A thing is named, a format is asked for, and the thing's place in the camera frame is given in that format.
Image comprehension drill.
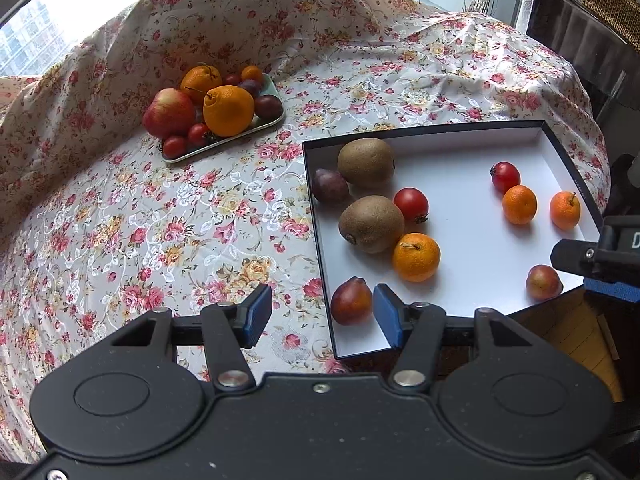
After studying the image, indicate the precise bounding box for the woven wicker basket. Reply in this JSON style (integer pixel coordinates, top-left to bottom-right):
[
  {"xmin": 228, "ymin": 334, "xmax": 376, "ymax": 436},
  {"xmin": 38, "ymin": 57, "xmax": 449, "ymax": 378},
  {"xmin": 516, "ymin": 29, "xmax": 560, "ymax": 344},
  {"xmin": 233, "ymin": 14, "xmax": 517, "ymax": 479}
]
[{"xmin": 580, "ymin": 0, "xmax": 639, "ymax": 51}]

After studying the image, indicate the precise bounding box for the brown kiwi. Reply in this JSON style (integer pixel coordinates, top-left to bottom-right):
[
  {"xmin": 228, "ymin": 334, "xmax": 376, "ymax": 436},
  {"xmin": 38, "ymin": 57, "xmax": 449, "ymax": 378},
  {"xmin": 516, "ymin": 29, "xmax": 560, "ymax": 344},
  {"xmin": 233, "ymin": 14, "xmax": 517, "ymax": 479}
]
[
  {"xmin": 337, "ymin": 138, "xmax": 395, "ymax": 188},
  {"xmin": 338, "ymin": 195, "xmax": 405, "ymax": 254}
]

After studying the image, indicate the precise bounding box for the large orange with stem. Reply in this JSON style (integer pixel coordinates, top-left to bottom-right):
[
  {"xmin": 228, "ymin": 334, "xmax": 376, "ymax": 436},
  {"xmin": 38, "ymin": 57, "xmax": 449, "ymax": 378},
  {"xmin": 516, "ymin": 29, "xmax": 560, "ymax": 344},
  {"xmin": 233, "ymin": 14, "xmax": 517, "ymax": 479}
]
[{"xmin": 202, "ymin": 84, "xmax": 255, "ymax": 138}]

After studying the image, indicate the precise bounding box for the floral tablecloth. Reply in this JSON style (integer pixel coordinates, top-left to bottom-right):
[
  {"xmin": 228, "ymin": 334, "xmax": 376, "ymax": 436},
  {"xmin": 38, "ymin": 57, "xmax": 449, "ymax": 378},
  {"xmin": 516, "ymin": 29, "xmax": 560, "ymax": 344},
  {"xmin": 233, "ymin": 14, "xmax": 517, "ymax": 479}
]
[{"xmin": 1, "ymin": 0, "xmax": 611, "ymax": 463}]

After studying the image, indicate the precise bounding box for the dark red fruit tray rear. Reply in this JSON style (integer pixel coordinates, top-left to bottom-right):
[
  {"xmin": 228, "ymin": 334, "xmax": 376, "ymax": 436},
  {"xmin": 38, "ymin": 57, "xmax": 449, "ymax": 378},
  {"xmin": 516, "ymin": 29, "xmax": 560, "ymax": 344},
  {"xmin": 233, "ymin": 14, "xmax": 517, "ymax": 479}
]
[{"xmin": 222, "ymin": 73, "xmax": 242, "ymax": 86}]

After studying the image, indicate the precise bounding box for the dark plum tray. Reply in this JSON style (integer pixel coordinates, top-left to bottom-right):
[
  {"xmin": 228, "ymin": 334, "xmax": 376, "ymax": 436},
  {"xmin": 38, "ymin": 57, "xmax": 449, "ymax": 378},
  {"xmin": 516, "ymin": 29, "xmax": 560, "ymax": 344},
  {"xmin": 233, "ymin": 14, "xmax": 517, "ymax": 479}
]
[
  {"xmin": 238, "ymin": 79, "xmax": 262, "ymax": 99},
  {"xmin": 254, "ymin": 94, "xmax": 283, "ymax": 122}
]

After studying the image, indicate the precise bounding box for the small mandarin orange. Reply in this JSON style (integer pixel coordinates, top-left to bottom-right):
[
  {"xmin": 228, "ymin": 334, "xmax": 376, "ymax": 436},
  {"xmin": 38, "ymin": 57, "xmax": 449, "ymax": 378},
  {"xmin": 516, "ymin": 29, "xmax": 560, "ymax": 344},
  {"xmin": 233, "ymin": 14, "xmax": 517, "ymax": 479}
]
[{"xmin": 550, "ymin": 191, "xmax": 582, "ymax": 231}]

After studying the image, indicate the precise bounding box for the cherry tomato tray front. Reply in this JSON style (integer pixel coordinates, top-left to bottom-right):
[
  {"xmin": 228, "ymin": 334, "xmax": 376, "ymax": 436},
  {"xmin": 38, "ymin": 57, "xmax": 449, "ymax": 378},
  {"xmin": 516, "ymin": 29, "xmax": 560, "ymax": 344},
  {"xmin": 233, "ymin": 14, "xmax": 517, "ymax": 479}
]
[{"xmin": 162, "ymin": 136, "xmax": 188, "ymax": 160}]

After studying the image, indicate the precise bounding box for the light green tray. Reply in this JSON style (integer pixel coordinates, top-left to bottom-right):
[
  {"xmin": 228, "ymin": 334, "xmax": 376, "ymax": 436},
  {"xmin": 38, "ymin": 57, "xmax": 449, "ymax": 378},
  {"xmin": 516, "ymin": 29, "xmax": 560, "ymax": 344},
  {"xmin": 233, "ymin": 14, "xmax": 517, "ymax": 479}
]
[{"xmin": 160, "ymin": 66, "xmax": 284, "ymax": 164}]

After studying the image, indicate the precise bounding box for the rear orange on tray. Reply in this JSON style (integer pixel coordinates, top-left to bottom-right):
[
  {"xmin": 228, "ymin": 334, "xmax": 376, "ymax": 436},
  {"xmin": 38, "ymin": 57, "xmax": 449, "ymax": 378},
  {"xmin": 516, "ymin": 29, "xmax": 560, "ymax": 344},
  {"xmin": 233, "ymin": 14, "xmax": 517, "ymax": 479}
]
[{"xmin": 180, "ymin": 64, "xmax": 222, "ymax": 106}]

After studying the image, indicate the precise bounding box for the dark plum tray right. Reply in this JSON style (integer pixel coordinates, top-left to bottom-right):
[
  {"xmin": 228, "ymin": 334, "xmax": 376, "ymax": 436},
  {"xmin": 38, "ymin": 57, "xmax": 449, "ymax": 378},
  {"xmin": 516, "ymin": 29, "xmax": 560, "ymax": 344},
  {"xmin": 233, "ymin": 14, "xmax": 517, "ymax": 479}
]
[{"xmin": 254, "ymin": 94, "xmax": 283, "ymax": 122}]

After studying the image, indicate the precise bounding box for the cherry tomato tray middle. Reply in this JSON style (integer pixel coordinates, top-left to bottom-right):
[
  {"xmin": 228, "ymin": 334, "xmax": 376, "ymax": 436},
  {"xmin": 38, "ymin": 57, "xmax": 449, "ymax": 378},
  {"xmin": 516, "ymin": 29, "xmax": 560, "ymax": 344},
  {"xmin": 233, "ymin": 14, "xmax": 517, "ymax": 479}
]
[{"xmin": 188, "ymin": 122, "xmax": 214, "ymax": 148}]

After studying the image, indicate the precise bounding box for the white box with dark rim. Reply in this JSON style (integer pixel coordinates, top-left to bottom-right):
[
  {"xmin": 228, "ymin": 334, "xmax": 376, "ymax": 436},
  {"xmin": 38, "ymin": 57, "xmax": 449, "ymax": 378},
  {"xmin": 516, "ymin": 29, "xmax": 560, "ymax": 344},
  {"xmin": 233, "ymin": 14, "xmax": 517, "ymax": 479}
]
[{"xmin": 301, "ymin": 119, "xmax": 606, "ymax": 360}]

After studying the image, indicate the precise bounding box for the small mandarin on tray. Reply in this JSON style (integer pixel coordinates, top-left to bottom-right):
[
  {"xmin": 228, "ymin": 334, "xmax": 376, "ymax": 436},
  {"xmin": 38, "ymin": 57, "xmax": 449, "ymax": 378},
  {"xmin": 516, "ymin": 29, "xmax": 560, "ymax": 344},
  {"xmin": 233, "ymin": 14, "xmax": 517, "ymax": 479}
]
[{"xmin": 241, "ymin": 65, "xmax": 264, "ymax": 84}]

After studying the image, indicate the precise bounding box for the dark plum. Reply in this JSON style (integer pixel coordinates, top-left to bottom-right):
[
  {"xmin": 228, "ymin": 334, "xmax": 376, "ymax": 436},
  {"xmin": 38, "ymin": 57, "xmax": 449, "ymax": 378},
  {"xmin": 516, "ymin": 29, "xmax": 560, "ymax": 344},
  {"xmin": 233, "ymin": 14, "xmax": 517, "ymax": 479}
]
[
  {"xmin": 311, "ymin": 168, "xmax": 350, "ymax": 204},
  {"xmin": 330, "ymin": 276, "xmax": 372, "ymax": 326},
  {"xmin": 526, "ymin": 264, "xmax": 563, "ymax": 301}
]

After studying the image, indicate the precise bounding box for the red apple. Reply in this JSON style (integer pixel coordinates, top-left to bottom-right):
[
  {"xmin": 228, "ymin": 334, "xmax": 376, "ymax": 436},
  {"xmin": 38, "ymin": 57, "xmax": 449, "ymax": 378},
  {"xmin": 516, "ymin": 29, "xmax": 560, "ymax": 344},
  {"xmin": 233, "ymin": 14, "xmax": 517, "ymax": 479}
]
[{"xmin": 142, "ymin": 88, "xmax": 196, "ymax": 140}]

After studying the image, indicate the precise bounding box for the dark plum tray middle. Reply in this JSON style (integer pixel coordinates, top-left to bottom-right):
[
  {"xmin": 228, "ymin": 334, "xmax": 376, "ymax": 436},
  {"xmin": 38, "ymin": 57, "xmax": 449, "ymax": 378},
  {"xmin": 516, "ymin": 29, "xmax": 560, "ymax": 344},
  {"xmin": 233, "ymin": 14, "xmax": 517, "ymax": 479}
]
[{"xmin": 238, "ymin": 79, "xmax": 262, "ymax": 99}]

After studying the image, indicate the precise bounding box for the cherry tomato tray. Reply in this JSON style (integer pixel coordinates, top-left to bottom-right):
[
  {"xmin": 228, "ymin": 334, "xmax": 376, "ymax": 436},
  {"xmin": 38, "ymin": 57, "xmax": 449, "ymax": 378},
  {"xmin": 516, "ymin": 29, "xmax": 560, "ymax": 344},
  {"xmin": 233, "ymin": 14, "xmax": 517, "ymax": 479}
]
[
  {"xmin": 162, "ymin": 136, "xmax": 188, "ymax": 160},
  {"xmin": 188, "ymin": 122, "xmax": 214, "ymax": 148}
]

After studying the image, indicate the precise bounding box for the small cherry tomato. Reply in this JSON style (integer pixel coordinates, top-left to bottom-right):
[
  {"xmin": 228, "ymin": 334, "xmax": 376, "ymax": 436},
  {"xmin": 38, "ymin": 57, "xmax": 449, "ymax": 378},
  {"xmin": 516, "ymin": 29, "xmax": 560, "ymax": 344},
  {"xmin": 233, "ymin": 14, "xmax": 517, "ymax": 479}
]
[{"xmin": 490, "ymin": 162, "xmax": 521, "ymax": 194}]

